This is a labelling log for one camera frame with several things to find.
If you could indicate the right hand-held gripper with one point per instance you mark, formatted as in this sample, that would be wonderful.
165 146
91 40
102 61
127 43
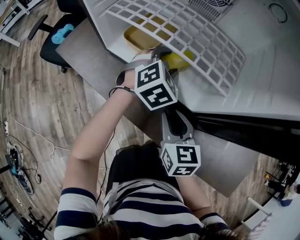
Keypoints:
181 159

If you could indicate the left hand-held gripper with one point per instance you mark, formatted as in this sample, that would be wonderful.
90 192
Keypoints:
154 84

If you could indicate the yellow corn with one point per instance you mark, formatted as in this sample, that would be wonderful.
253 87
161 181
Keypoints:
179 60

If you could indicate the person's left forearm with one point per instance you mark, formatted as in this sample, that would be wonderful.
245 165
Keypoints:
93 133

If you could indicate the person's right forearm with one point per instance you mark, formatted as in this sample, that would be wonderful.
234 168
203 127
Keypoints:
193 194

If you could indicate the yellow wooden tray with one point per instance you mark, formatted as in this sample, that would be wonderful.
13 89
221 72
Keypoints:
140 37

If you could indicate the black skirt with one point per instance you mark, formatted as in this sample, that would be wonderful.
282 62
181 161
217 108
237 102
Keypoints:
136 161

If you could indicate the striped shirt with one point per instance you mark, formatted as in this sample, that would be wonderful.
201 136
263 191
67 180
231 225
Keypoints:
140 211

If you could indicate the white rack table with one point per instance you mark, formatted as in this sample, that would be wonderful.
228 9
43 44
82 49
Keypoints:
276 218

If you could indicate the light blue plastic object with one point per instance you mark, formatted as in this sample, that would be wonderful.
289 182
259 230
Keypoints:
61 34

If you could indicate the black office chair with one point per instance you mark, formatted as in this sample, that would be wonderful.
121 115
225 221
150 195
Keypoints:
52 50

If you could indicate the black tripod stand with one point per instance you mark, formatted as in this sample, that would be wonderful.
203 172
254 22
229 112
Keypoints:
30 225

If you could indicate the floor device with blue part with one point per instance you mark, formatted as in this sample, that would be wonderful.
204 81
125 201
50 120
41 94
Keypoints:
15 159

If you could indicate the white power strip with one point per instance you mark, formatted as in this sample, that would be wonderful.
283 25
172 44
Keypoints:
6 127

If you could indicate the white desk frame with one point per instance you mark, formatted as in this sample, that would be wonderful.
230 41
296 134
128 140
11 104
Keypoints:
9 21

